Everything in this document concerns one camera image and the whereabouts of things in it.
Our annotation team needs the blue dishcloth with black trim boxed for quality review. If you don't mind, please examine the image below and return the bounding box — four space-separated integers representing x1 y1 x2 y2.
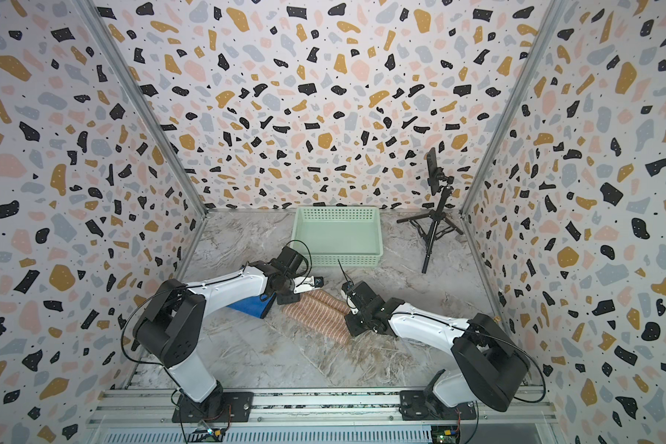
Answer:
229 295 276 319

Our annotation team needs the pink striped dishcloth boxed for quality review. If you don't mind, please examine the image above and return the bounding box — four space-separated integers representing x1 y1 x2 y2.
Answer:
282 290 352 345

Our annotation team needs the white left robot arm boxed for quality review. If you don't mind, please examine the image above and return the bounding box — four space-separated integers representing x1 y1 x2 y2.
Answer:
122 245 325 425

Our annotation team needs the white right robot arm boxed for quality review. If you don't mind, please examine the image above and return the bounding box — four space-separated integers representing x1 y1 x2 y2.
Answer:
345 292 535 420

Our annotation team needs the mint green plastic basket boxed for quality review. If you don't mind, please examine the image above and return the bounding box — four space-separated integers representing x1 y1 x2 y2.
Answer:
292 206 384 268

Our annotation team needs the right green circuit board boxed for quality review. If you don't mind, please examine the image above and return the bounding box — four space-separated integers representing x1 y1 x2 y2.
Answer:
430 425 461 444

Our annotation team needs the green circuit board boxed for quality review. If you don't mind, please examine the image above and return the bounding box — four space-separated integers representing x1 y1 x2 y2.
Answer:
190 422 229 443
430 425 461 444

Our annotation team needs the left green circuit board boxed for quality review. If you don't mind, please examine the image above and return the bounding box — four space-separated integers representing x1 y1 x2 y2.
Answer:
190 422 229 443

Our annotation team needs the phone on tripod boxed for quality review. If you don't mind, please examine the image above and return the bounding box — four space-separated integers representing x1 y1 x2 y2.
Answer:
425 147 440 195

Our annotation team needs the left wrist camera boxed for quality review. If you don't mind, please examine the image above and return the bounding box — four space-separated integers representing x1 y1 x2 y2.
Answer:
292 276 325 294

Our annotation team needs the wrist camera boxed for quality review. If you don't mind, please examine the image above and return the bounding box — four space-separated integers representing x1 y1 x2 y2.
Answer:
292 276 325 294
342 280 367 314

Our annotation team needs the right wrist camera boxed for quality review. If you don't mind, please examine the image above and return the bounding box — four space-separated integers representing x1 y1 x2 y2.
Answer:
342 280 367 314

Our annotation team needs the black camera tripod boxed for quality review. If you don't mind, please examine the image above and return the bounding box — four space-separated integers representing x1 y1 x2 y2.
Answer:
396 183 464 274

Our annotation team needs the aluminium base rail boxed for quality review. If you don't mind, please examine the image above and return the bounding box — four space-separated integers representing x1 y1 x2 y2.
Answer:
84 388 564 443

